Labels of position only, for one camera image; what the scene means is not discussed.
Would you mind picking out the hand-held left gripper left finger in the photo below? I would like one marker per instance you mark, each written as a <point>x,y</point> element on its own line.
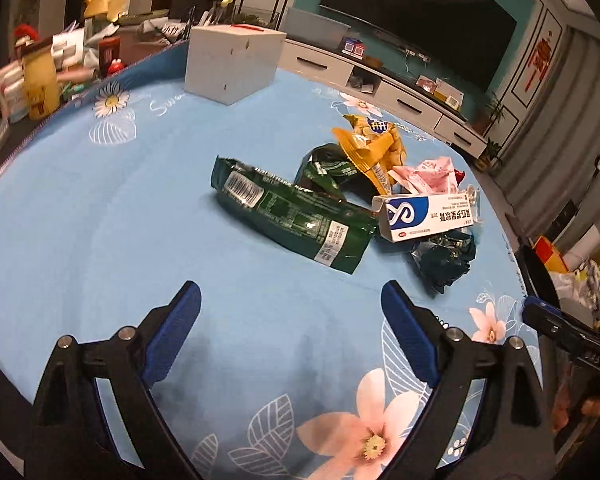
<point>180,320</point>

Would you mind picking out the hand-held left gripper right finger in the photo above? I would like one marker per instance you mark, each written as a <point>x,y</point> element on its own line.
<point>405,330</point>

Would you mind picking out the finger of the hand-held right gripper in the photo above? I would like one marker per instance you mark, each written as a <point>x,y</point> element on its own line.
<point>545,319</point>

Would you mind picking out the dark teal wrapper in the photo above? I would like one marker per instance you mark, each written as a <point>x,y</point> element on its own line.
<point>442,257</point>

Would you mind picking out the white blue ointment box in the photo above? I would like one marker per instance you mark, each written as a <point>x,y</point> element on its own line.
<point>420,215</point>

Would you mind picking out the long green snack packet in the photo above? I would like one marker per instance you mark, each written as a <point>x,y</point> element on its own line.
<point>280,210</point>

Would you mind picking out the pink wrapper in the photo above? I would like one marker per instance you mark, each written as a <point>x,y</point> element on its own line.
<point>425,175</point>

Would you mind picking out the red snack packet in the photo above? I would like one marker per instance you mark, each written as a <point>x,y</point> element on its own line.
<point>459,176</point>

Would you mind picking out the dark green packet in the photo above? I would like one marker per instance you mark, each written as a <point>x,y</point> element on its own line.
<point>325,165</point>

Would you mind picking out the yellow snack packet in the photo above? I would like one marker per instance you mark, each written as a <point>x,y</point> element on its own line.
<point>370,147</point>

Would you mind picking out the black chair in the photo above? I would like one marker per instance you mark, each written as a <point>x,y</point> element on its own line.
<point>540,275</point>

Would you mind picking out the white plastic bag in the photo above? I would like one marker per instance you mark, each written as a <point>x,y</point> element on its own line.
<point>580,280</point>

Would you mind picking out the yellow red box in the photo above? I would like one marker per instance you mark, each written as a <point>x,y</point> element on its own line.
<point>550,252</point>

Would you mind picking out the blue floral tablecloth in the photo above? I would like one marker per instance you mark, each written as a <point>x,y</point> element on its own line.
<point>130,210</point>

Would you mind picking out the potted plant in brown pot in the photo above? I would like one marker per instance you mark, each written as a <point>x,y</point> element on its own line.
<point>487,152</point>

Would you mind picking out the grey curtain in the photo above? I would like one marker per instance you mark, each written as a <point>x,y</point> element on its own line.
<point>555,135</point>

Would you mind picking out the small potted plant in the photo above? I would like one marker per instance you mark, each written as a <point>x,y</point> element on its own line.
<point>491,110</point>

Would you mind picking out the yellow flat box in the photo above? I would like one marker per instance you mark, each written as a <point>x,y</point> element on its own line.
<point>449,94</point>

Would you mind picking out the pink red packet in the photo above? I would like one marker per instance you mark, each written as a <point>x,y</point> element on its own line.
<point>425,82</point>

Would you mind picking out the white plastic packets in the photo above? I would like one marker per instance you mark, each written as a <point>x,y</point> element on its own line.
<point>361,83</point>

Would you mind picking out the yellow tin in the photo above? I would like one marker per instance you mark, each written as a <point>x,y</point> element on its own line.
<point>40,85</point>

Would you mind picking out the white television cabinet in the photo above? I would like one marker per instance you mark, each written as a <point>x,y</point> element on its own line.
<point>330,65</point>

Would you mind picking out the dark red box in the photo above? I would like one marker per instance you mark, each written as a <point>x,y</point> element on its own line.
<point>109,52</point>

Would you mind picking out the small blue red sign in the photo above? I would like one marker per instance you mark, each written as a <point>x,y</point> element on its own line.
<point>353,48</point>

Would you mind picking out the grey rectangular tank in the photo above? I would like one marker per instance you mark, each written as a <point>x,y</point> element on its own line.
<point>310,27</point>

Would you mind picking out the black television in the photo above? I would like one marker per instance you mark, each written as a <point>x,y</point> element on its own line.
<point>405,10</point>

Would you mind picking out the red toy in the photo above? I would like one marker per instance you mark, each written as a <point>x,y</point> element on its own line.
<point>25,32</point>

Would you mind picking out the red knot wall ornament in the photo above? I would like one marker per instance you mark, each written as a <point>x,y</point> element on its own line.
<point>540,60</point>

